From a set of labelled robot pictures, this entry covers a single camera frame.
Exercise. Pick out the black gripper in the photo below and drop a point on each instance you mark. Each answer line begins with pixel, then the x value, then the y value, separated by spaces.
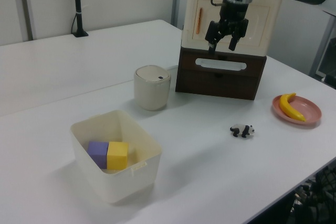
pixel 233 16

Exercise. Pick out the dark wooden drawer cabinet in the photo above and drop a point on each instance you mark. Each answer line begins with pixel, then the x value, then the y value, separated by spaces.
pixel 199 87

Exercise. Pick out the yellow toy banana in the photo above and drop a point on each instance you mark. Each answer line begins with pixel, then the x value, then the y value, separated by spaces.
pixel 284 106

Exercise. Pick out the cream lidded trash can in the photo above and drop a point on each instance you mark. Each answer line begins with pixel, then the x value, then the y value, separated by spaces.
pixel 151 95

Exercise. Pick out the panda toy figure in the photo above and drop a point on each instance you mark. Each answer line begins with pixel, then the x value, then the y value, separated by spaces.
pixel 245 130

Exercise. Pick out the pink plate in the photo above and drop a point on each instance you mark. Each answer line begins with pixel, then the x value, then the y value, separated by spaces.
pixel 307 108

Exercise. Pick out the yellow foam block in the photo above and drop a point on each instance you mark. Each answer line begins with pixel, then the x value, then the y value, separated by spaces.
pixel 116 155

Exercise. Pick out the purple foam block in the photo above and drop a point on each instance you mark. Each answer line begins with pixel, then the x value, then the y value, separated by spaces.
pixel 98 153

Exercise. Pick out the white plastic bin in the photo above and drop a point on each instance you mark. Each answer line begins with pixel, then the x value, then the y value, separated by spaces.
pixel 123 184

